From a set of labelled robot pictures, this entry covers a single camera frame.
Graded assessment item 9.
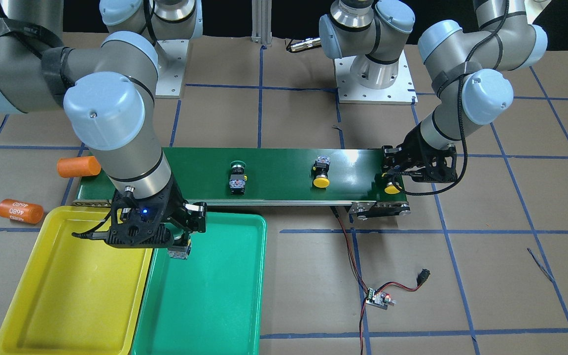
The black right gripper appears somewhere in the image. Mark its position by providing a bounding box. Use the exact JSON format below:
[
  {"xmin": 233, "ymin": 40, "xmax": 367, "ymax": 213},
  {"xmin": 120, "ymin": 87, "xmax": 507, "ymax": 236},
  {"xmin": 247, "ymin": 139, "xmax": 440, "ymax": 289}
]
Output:
[{"xmin": 113, "ymin": 175, "xmax": 208, "ymax": 234}]

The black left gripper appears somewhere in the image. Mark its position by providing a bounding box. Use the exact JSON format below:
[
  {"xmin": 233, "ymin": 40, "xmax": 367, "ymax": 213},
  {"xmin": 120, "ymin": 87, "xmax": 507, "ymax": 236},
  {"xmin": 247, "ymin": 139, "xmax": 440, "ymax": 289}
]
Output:
[{"xmin": 381, "ymin": 127, "xmax": 455, "ymax": 176}]

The yellow push button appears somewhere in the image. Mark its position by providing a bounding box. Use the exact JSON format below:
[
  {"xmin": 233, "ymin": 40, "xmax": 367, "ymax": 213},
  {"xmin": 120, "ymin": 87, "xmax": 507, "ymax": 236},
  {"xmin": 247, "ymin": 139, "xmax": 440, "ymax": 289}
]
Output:
[
  {"xmin": 381, "ymin": 173, "xmax": 402, "ymax": 195},
  {"xmin": 312, "ymin": 156, "xmax": 331, "ymax": 188}
]

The lone green push button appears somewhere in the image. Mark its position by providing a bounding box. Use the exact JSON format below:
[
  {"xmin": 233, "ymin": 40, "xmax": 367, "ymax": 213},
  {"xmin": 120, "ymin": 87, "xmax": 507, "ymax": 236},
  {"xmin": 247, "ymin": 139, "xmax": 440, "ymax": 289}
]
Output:
[{"xmin": 228, "ymin": 160, "xmax": 248, "ymax": 195}]

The plain orange cylinder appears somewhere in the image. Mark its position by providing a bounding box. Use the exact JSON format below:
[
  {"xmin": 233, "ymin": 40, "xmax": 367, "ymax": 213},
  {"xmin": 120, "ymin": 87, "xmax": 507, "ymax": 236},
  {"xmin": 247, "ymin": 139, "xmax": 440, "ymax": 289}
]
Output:
[{"xmin": 57, "ymin": 156, "xmax": 102, "ymax": 178}]

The orange cylinder with white numbers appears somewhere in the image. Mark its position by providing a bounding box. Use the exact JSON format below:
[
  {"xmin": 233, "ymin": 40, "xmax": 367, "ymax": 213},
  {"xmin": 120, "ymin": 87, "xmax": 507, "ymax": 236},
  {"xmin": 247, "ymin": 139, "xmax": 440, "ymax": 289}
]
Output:
[{"xmin": 0, "ymin": 199, "xmax": 44, "ymax": 224}]

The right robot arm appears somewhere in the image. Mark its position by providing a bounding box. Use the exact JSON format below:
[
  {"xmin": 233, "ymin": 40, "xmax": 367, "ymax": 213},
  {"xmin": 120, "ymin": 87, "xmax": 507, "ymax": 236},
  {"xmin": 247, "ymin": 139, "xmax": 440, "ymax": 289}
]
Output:
[{"xmin": 0, "ymin": 0, "xmax": 206, "ymax": 246}]

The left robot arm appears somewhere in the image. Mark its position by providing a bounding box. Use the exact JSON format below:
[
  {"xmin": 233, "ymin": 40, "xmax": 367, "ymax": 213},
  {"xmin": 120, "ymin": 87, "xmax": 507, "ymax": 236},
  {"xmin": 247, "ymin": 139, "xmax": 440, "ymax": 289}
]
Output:
[{"xmin": 319, "ymin": 0, "xmax": 548, "ymax": 194}]

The green conveyor belt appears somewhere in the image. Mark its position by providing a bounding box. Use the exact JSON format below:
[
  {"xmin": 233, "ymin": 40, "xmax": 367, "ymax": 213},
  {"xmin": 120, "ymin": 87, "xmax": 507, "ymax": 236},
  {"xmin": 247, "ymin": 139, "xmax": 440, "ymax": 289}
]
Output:
[{"xmin": 72, "ymin": 146, "xmax": 411, "ymax": 220}]

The green tray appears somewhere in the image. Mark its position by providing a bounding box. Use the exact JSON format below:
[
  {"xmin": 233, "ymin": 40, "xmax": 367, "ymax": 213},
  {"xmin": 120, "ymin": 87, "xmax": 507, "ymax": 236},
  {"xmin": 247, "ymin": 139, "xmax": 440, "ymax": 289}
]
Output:
[{"xmin": 131, "ymin": 212, "xmax": 267, "ymax": 355}]

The black barrel power connector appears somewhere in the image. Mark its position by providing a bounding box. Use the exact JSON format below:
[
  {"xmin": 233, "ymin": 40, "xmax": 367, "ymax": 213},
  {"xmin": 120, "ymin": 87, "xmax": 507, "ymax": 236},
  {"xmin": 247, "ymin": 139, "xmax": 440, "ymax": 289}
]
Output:
[{"xmin": 416, "ymin": 268, "xmax": 430, "ymax": 288}]

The small controller circuit board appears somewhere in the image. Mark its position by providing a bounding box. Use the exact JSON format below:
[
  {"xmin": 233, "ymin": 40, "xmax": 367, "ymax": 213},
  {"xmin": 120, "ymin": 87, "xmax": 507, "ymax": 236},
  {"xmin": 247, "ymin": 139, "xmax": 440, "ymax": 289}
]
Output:
[{"xmin": 365, "ymin": 287, "xmax": 396, "ymax": 310}]

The yellow tray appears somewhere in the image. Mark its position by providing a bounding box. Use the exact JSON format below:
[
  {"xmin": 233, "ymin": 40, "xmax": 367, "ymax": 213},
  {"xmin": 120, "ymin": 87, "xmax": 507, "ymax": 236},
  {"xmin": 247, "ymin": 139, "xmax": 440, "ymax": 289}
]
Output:
[{"xmin": 0, "ymin": 206, "xmax": 153, "ymax": 355}]

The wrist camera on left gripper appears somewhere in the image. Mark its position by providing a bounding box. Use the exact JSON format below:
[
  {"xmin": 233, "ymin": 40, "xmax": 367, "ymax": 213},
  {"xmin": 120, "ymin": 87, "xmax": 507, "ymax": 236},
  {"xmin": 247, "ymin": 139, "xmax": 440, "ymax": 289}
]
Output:
[{"xmin": 397, "ymin": 147, "xmax": 467, "ymax": 196}]

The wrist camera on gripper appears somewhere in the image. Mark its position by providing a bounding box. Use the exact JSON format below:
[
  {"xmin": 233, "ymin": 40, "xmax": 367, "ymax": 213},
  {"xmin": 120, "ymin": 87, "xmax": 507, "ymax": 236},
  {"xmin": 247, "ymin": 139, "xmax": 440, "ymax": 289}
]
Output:
[
  {"xmin": 397, "ymin": 147, "xmax": 467, "ymax": 196},
  {"xmin": 71, "ymin": 198, "xmax": 175, "ymax": 248}
]

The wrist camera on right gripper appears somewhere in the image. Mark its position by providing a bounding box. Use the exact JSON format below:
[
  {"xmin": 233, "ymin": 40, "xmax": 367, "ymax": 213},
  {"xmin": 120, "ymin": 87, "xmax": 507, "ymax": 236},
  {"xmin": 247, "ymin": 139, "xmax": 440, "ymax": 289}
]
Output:
[{"xmin": 71, "ymin": 198, "xmax": 175, "ymax": 248}]

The red black power wire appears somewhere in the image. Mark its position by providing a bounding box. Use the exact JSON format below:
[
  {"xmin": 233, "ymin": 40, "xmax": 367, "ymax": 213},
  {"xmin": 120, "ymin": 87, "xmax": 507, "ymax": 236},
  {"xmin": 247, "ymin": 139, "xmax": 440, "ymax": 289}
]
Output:
[{"xmin": 331, "ymin": 207, "xmax": 420, "ymax": 355}]

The aluminium frame post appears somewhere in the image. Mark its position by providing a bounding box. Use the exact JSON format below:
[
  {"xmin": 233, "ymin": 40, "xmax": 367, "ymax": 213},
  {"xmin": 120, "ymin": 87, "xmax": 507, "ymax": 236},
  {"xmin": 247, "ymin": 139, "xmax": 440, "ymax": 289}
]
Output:
[{"xmin": 251, "ymin": 0, "xmax": 272, "ymax": 46}]

